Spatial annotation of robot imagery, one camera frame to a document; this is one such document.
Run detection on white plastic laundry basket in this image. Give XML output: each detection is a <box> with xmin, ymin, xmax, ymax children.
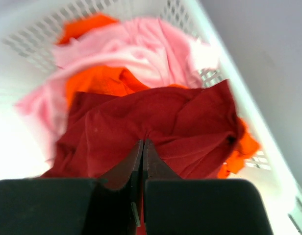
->
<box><xmin>0</xmin><ymin>0</ymin><xmax>302</xmax><ymax>235</ymax></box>

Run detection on orange t shirt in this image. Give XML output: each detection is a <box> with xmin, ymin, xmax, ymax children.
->
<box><xmin>56</xmin><ymin>13</ymin><xmax>262</xmax><ymax>179</ymax></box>

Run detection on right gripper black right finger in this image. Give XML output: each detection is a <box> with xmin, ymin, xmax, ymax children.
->
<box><xmin>143</xmin><ymin>140</ymin><xmax>273</xmax><ymax>235</ymax></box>

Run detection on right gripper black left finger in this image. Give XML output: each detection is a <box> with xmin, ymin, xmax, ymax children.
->
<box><xmin>0</xmin><ymin>141</ymin><xmax>144</xmax><ymax>235</ymax></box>

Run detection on dark red t shirt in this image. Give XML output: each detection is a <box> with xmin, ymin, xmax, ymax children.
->
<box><xmin>43</xmin><ymin>81</ymin><xmax>245</xmax><ymax>179</ymax></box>

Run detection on pink t shirt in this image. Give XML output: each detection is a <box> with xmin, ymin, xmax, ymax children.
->
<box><xmin>15</xmin><ymin>18</ymin><xmax>219</xmax><ymax>147</ymax></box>

